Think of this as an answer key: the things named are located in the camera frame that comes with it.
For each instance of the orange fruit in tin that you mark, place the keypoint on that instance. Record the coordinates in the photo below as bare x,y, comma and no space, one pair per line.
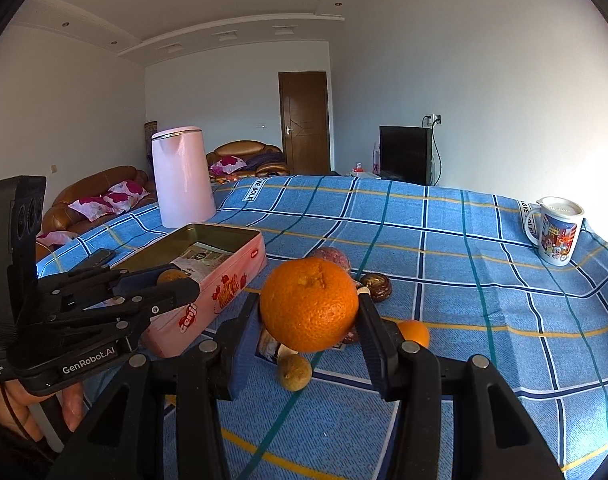
171,275

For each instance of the floral pink armchair cushion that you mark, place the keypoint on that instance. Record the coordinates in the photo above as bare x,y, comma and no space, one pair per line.
227,165

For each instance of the small orange tangerine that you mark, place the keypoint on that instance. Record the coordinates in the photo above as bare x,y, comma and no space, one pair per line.
414,330

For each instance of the white tv stand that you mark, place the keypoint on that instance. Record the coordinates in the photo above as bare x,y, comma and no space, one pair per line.
363,174

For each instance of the blue plaid tablecloth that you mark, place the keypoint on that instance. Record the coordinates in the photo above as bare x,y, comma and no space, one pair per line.
459,262

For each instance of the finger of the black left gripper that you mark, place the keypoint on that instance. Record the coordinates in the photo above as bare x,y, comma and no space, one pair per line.
95,300
99,272

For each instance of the pink bottle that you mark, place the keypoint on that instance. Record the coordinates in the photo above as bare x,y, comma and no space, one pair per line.
375,160

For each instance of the dark wooden door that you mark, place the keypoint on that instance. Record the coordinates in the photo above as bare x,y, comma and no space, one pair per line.
305,121

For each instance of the brown leather armchair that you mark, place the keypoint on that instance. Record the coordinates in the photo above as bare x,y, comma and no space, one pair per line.
262,160

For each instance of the pink tin box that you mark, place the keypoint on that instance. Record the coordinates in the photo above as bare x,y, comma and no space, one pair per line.
169,334

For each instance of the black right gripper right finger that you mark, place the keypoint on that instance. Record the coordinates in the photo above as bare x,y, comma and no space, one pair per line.
494,436

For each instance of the purple passion fruit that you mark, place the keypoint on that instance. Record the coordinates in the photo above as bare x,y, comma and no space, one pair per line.
333,255

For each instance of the yellowish brown kiwi fruit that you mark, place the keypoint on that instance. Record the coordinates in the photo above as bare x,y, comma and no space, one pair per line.
294,372

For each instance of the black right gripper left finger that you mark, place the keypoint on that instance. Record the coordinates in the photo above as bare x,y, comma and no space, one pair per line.
151,406

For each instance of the pink electric kettle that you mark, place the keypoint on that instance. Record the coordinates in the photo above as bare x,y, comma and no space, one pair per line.
181,177

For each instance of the white cartoon mug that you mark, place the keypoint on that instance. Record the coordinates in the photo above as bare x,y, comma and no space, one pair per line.
553,226

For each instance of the printed paper leaflet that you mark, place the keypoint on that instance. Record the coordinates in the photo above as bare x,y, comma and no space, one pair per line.
200,260

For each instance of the person's left hand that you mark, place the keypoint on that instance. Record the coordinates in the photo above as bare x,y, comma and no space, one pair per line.
15,412

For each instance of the large orange mandarin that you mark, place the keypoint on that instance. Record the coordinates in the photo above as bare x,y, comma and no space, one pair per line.
308,304

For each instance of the black television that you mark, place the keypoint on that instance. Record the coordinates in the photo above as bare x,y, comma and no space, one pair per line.
406,154

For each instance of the white wall socket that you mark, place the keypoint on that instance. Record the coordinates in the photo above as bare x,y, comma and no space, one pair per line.
435,119

